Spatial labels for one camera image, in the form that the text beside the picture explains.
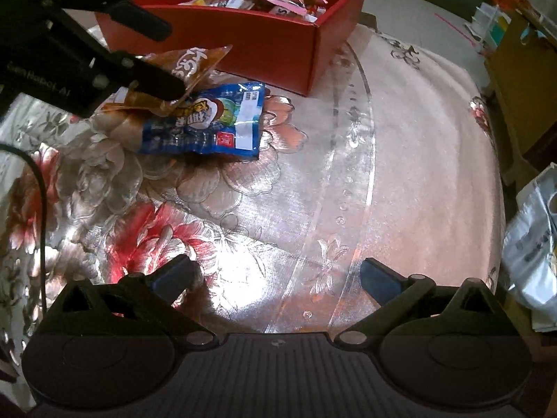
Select white stacked containers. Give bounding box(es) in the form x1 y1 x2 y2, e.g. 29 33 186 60
472 2 497 53

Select wooden cabinet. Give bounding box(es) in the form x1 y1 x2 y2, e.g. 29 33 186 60
483 9 557 189

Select silver foil bag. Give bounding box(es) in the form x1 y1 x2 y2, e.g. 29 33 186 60
502 168 557 332

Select orange plastic bag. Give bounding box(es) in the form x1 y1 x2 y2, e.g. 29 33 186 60
492 0 534 12

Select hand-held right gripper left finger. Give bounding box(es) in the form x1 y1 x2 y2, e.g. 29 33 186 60
41 255 218 351

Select brown snack packet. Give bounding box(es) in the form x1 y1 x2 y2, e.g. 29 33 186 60
102 45 234 116

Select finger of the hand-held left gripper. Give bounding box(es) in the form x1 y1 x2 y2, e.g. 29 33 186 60
58 0 173 41
112 53 189 102

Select blue snack packet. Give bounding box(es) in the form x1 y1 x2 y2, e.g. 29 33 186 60
138 82 266 163

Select teal and yellow box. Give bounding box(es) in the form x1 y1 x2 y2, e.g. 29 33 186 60
487 15 512 51

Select floral tablecloth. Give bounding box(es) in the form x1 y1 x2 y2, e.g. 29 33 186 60
0 22 508 401

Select red cardboard box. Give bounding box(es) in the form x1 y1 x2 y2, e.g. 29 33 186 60
95 0 368 96

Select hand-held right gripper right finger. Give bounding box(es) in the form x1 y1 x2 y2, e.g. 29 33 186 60
333 258 521 351

